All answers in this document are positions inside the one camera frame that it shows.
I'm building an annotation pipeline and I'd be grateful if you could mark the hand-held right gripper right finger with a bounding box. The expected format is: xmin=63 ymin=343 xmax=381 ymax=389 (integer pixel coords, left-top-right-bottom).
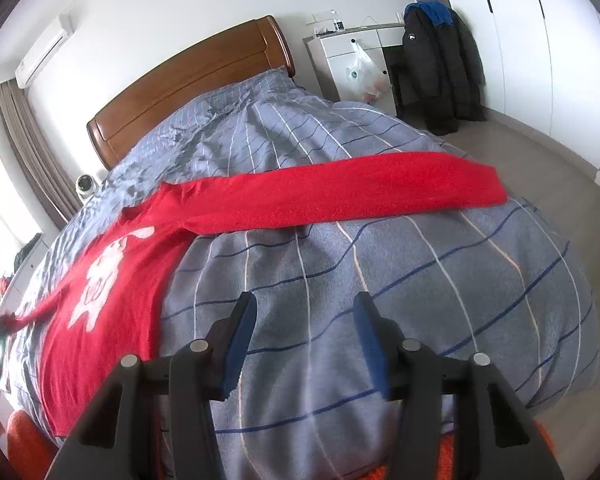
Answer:
xmin=353 ymin=291 xmax=566 ymax=480

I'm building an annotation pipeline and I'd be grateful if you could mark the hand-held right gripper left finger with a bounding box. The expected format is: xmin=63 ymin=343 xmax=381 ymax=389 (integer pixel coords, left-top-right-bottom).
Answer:
xmin=47 ymin=291 xmax=258 ymax=480

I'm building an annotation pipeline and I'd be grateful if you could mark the red sweater with white print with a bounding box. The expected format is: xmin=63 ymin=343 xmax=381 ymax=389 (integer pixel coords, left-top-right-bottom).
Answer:
xmin=0 ymin=151 xmax=507 ymax=437

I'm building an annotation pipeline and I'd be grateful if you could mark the white low cabinet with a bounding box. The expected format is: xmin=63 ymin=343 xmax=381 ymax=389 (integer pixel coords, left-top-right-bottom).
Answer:
xmin=0 ymin=232 xmax=47 ymax=311

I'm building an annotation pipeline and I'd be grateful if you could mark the grey striped blanket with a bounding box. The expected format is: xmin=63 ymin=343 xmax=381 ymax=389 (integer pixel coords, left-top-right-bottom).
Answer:
xmin=0 ymin=67 xmax=600 ymax=480

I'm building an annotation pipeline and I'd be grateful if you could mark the small white round device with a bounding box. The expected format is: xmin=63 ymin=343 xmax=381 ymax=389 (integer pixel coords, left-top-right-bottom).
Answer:
xmin=76 ymin=174 xmax=101 ymax=200

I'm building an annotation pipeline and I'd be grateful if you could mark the brown curtain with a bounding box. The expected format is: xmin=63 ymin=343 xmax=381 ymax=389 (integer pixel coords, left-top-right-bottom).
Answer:
xmin=0 ymin=82 xmax=83 ymax=226

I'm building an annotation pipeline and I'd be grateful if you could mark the wooden headboard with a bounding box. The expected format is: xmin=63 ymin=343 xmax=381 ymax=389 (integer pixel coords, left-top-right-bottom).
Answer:
xmin=86 ymin=15 xmax=297 ymax=171

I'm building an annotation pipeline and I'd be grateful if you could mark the white plastic bag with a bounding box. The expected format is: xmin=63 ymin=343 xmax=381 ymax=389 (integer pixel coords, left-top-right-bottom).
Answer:
xmin=344 ymin=40 xmax=388 ymax=106

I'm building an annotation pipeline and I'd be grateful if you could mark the white air conditioner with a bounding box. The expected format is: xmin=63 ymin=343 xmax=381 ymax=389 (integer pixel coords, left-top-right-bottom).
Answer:
xmin=14 ymin=14 xmax=76 ymax=88

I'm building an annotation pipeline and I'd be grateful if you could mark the black jacket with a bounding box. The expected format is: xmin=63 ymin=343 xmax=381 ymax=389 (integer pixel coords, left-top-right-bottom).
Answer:
xmin=391 ymin=7 xmax=488 ymax=136

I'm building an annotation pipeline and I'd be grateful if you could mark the white desk with drawers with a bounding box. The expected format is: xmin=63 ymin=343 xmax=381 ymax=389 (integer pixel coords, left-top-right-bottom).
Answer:
xmin=302 ymin=22 xmax=406 ymax=116

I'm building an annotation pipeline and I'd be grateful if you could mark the white wardrobe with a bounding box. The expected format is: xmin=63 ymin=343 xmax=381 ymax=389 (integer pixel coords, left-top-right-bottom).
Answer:
xmin=435 ymin=0 xmax=600 ymax=176

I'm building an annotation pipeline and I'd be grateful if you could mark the clear plastic organizer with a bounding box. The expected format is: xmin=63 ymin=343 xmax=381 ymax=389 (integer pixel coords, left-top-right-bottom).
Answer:
xmin=307 ymin=9 xmax=342 ymax=26

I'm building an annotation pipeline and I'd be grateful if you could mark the blue cloth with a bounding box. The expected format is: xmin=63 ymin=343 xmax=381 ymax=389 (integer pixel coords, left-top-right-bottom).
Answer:
xmin=404 ymin=0 xmax=453 ymax=27

